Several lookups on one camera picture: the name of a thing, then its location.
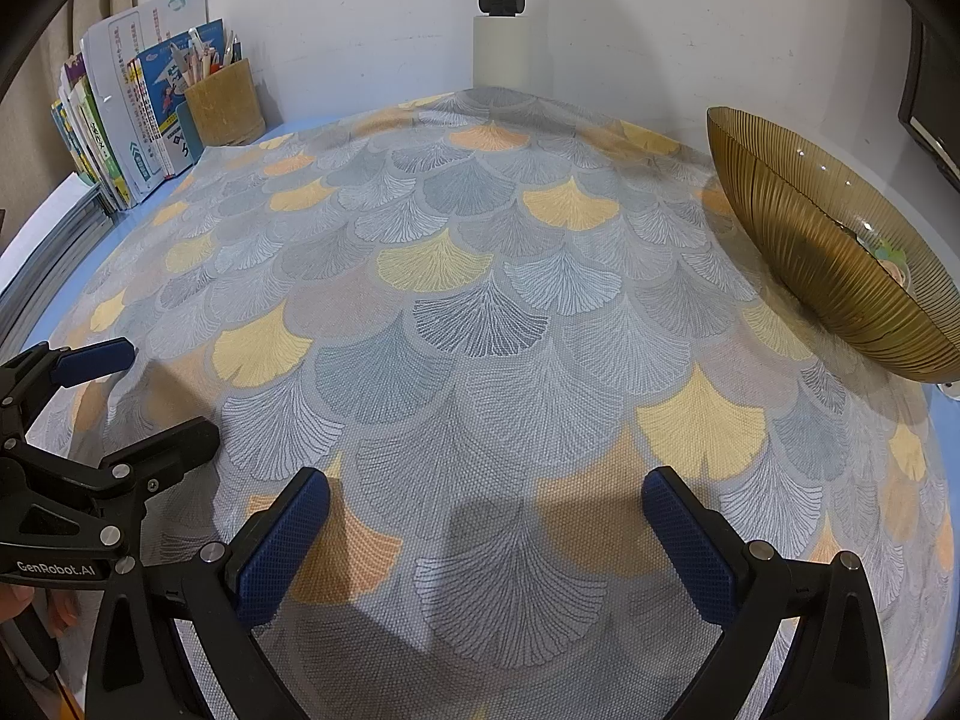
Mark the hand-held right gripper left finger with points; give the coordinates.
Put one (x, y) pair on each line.
(281, 555)

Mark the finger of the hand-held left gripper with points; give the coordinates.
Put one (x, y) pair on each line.
(172, 450)
(90, 360)

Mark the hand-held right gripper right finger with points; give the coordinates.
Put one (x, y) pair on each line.
(690, 547)

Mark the amber ribbed glass bowl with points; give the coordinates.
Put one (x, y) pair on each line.
(825, 270)

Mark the green translucent toy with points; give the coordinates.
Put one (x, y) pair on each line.
(891, 247)

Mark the person's left hand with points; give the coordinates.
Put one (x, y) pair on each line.
(13, 604)

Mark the white paper stack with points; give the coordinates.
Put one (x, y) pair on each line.
(45, 240)

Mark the teal bookend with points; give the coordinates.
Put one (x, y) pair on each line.
(189, 135)

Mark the row of books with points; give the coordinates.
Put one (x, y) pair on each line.
(120, 112)

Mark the tan pen holder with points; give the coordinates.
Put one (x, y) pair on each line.
(225, 109)

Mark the ginkgo leaf printed tablecloth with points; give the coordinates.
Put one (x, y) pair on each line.
(480, 315)

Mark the bundle of pens and pencils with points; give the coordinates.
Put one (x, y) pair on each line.
(206, 52)

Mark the white pole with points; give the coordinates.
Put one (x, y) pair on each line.
(501, 52)

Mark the dark monitor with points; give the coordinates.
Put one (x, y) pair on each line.
(937, 90)

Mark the black pole clamp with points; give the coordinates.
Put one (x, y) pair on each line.
(501, 1)

